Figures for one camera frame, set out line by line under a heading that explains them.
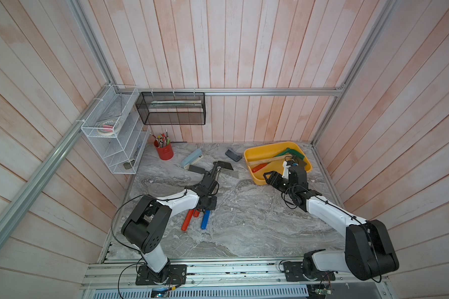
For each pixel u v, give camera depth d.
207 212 0.90
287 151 1.14
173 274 0.73
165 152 1.08
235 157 1.12
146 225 0.46
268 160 1.01
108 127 0.74
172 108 0.96
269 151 1.13
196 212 0.90
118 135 0.71
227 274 0.75
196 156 1.09
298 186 0.68
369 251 0.42
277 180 0.78
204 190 0.74
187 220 0.87
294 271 0.73
